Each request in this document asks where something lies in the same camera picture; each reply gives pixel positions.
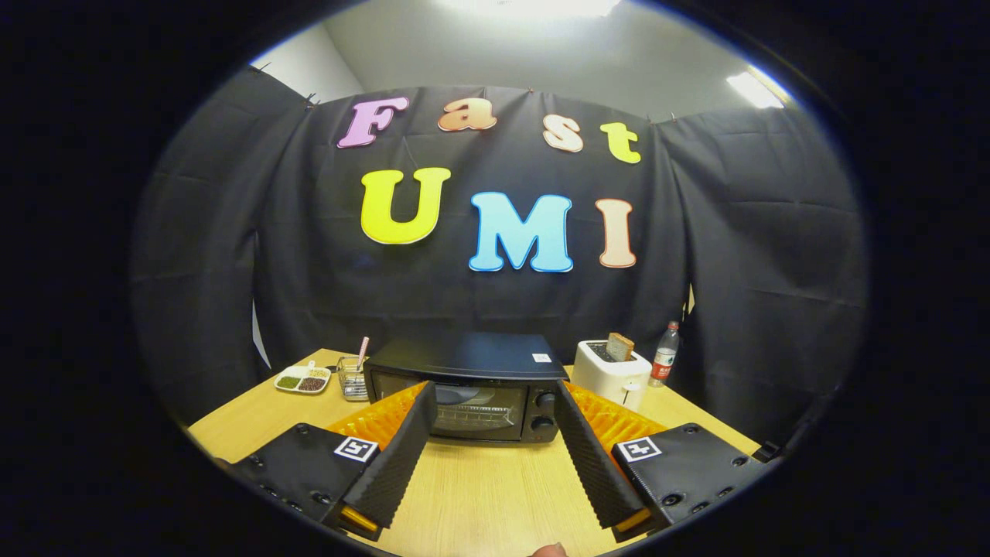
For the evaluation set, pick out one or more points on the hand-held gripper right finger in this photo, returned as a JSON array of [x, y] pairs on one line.
[[592, 464]]

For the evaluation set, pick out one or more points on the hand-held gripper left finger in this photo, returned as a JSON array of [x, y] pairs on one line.
[[394, 464]]

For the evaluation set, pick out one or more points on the black toaster oven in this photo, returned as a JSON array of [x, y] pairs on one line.
[[464, 356]]

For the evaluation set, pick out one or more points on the white toaster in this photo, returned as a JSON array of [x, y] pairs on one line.
[[603, 375]]

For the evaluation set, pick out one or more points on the brown bread slice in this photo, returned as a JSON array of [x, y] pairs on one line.
[[620, 348]]

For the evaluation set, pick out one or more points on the pink straw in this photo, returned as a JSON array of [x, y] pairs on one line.
[[363, 348]]

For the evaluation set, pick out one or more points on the white divided condiment dish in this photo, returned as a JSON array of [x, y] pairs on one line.
[[302, 379]]

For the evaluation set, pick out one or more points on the clear water bottle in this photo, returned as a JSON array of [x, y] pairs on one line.
[[663, 360]]

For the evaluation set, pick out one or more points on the black chair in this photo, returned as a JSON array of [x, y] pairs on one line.
[[766, 451]]

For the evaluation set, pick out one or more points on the black backdrop cloth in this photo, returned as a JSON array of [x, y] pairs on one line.
[[735, 271]]

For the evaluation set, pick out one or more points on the small ceiling light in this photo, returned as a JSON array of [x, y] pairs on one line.
[[754, 90]]

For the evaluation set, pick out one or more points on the large ceiling light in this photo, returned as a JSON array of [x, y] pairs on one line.
[[534, 6]]

